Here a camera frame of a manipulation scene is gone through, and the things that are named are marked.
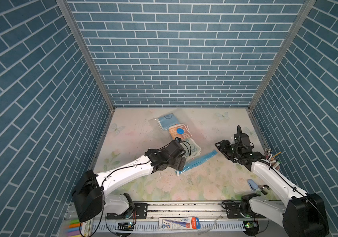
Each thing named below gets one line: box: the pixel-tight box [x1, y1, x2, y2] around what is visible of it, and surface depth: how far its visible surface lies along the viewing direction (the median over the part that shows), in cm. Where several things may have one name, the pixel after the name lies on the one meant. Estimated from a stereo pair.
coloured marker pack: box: [67, 219, 82, 237], surface depth 68 cm
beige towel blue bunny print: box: [179, 137, 202, 160], surface depth 96 cm
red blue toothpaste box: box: [158, 216, 202, 230], surface depth 71 cm
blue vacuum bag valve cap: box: [176, 127, 185, 135], surface depth 104 cm
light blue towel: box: [158, 113, 180, 130], surface depth 111 cm
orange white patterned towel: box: [168, 123, 193, 141], surface depth 104 cm
